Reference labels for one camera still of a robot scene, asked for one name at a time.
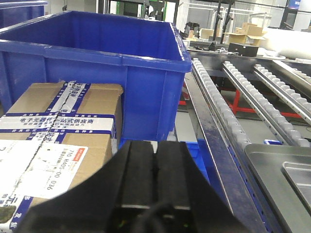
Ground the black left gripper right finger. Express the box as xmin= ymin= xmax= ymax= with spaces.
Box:
xmin=156 ymin=141 xmax=249 ymax=233

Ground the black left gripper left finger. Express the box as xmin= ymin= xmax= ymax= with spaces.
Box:
xmin=17 ymin=141 xmax=158 ymax=233

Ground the small silver tray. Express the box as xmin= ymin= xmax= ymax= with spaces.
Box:
xmin=282 ymin=162 xmax=311 ymax=215

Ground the taped cardboard box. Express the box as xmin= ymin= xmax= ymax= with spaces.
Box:
xmin=0 ymin=81 xmax=123 ymax=233

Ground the large silver tray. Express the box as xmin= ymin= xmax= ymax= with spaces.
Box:
xmin=244 ymin=144 xmax=311 ymax=233

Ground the large blue plastic box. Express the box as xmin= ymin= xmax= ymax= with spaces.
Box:
xmin=0 ymin=11 xmax=191 ymax=141

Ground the black box background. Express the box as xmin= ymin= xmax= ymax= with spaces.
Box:
xmin=228 ymin=43 xmax=258 ymax=57

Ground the open cardboard box background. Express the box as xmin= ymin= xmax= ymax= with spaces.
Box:
xmin=225 ymin=22 xmax=267 ymax=47

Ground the blue box far left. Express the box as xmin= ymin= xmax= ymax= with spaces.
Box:
xmin=0 ymin=0 xmax=48 ymax=28

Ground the white roller track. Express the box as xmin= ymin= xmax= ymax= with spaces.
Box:
xmin=192 ymin=58 xmax=251 ymax=149
xmin=223 ymin=61 xmax=311 ymax=147
xmin=254 ymin=64 xmax=311 ymax=124

